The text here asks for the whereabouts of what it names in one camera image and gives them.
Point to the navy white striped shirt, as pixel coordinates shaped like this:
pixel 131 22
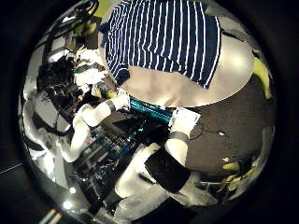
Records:
pixel 162 34

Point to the yellow green chair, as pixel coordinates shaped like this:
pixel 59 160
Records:
pixel 104 7

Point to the round ceiling light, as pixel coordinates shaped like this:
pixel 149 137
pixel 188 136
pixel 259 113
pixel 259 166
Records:
pixel 67 204
pixel 72 189

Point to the small white floor object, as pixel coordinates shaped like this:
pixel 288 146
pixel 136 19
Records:
pixel 221 133

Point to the small yellow chair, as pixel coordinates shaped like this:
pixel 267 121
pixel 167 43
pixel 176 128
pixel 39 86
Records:
pixel 235 182
pixel 231 166

